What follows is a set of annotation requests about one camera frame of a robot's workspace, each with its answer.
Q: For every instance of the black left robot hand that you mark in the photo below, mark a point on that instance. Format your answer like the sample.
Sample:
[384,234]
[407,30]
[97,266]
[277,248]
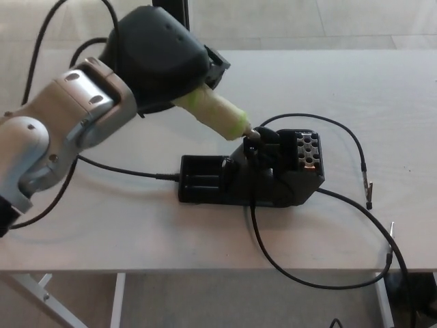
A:
[160,58]

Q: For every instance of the tape-wrapped soldering iron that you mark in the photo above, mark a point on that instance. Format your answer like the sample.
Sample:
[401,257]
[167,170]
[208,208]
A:
[215,111]

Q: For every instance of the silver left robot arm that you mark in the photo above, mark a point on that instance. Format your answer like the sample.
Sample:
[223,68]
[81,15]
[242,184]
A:
[65,119]

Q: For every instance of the black soldering iron stand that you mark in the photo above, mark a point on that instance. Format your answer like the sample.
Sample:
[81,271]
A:
[239,186]

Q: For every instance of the black vertical pillar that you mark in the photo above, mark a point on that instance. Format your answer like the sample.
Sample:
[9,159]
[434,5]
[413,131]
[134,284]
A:
[170,3]

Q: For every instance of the white table leg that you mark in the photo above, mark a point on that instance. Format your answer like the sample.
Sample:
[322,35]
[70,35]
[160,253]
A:
[384,304]
[118,300]

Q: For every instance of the white diagonal table brace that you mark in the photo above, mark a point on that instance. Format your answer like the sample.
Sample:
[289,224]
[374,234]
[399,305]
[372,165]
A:
[34,294]

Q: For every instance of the dark object under table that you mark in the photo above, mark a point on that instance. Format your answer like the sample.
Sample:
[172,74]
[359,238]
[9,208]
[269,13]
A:
[423,300]

